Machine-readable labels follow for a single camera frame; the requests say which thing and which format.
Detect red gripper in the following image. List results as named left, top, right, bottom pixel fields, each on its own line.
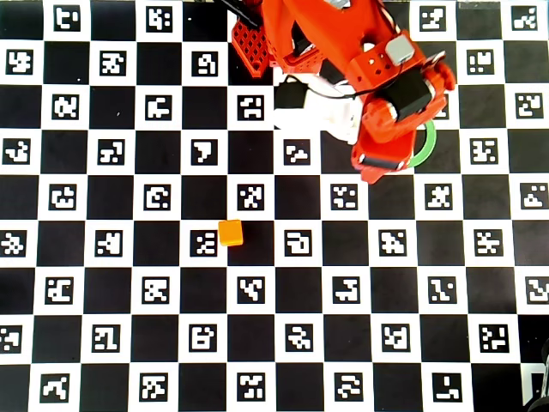
left=351, top=51, right=457, bottom=185

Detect orange cube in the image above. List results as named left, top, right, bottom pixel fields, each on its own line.
left=217, top=219, right=244, bottom=248

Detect small gray box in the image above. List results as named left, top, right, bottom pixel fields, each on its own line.
left=384, top=34, right=415, bottom=66

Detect black white marker checkerboard mat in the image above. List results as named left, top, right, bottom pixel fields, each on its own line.
left=0, top=0, right=549, bottom=412

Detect green ring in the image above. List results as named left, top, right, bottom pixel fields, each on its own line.
left=402, top=119, right=437, bottom=169

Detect white mounted wrist camera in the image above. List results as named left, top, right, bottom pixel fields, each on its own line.
left=274, top=75, right=365, bottom=145

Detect black camera cable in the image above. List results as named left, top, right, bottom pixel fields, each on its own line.
left=299, top=81, right=378, bottom=102

